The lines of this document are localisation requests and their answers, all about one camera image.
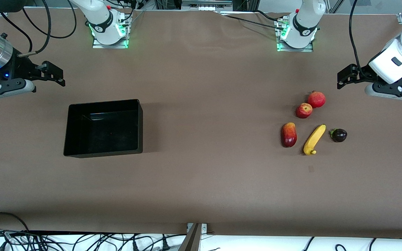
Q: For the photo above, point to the red yellow mango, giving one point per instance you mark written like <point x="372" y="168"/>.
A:
<point x="289" y="135"/>

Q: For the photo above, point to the dark purple eggplant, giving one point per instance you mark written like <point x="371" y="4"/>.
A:
<point x="339" y="135"/>

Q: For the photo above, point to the aluminium frame structure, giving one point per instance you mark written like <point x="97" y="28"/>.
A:
<point x="206" y="4"/>

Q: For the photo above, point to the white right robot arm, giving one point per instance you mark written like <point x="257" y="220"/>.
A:
<point x="101" y="21"/>

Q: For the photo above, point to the yellow banana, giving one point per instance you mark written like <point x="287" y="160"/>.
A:
<point x="314" y="139"/>

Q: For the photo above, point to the red yellow apple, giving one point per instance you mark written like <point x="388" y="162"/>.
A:
<point x="304" y="111"/>

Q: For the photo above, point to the red pomegranate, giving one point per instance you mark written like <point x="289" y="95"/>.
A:
<point x="317" y="100"/>

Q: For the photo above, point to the black plastic box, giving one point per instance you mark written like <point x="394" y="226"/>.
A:
<point x="103" y="132"/>

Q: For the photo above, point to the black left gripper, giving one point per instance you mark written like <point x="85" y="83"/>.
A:
<point x="362" y="74"/>

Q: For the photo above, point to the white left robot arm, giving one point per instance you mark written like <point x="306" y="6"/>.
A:
<point x="305" y="21"/>

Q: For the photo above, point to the metal table bracket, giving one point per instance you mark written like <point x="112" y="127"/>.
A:
<point x="193" y="237"/>

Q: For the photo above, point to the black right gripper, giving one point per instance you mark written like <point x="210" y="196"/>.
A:
<point x="22" y="68"/>

